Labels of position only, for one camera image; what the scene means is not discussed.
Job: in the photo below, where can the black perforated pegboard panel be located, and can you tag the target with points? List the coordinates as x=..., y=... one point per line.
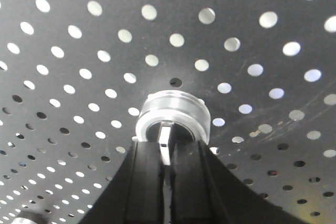
x=75, y=75

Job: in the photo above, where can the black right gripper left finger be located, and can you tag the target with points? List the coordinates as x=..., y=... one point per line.
x=135, y=194

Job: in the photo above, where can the silver metal rotary knob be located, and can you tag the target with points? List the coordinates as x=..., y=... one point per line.
x=166, y=111

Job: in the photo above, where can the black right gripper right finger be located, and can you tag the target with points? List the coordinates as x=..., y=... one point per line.
x=205, y=191

